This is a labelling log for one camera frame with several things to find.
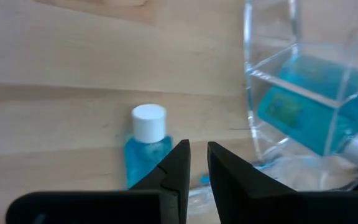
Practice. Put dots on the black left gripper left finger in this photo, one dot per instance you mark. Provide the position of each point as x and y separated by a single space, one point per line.
174 174

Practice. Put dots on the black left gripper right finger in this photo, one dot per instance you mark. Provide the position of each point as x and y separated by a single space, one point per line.
238 186

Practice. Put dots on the clear acrylic organizer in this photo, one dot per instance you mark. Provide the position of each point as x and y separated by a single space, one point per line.
253 130

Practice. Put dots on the blue white toothbrush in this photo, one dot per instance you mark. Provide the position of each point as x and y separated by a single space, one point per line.
204 180

